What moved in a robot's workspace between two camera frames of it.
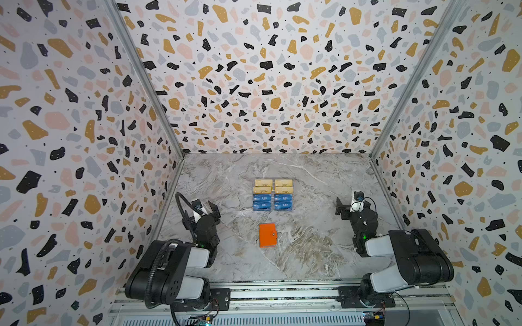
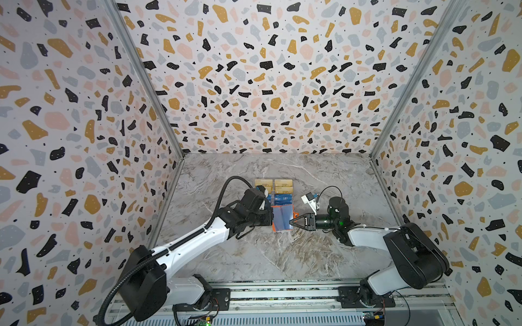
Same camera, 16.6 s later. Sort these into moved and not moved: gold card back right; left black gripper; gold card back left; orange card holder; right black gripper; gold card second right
Moved: right black gripper; orange card holder; left black gripper
Not moved: gold card second right; gold card back right; gold card back left
